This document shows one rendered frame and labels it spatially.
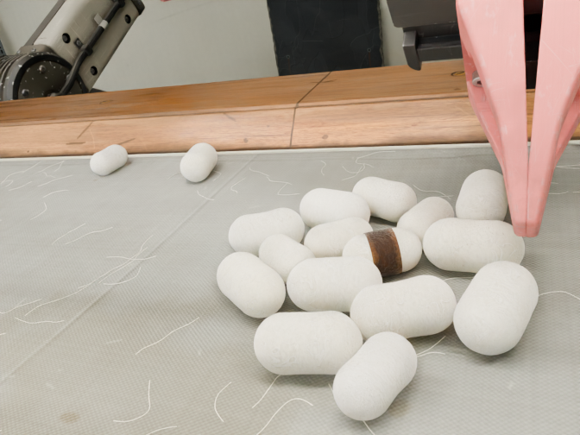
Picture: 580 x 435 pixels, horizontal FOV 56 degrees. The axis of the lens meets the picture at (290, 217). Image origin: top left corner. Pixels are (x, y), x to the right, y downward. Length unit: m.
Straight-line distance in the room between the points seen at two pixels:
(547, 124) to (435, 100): 0.19
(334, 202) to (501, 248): 0.08
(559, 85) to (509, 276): 0.06
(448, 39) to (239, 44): 2.22
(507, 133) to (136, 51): 2.53
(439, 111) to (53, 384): 0.26
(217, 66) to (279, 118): 2.13
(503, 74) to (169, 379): 0.15
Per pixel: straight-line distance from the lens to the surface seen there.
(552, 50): 0.19
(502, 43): 0.19
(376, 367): 0.17
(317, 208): 0.26
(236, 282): 0.21
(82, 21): 0.88
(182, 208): 0.33
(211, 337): 0.22
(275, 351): 0.18
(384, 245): 0.22
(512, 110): 0.19
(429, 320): 0.19
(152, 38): 2.62
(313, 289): 0.20
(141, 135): 0.45
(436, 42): 0.25
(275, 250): 0.23
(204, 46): 2.52
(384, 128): 0.37
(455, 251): 0.22
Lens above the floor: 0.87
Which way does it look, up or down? 27 degrees down
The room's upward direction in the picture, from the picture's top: 11 degrees counter-clockwise
